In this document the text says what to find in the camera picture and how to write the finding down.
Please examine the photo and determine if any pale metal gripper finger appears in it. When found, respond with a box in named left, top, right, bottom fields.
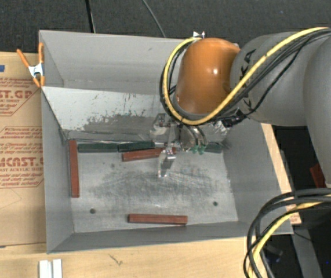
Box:
left=157, top=152, right=168, bottom=180
left=165, top=147, right=177, bottom=171

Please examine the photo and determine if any brown cardboard board, red print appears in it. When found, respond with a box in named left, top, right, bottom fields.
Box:
left=0, top=50, right=48, bottom=249

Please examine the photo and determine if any dark green flat block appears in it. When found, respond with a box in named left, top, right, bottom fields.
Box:
left=77, top=142, right=119, bottom=153
left=117, top=141, right=157, bottom=153

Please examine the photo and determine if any grey metal bin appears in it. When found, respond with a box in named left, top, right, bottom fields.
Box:
left=38, top=30, right=295, bottom=255

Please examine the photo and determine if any red-brown flat block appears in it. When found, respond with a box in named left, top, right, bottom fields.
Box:
left=127, top=213, right=189, bottom=226
left=121, top=147, right=166, bottom=163
left=68, top=139, right=81, bottom=199

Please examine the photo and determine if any black cylinder on white bracket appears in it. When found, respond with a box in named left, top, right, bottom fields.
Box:
left=212, top=113, right=245, bottom=136

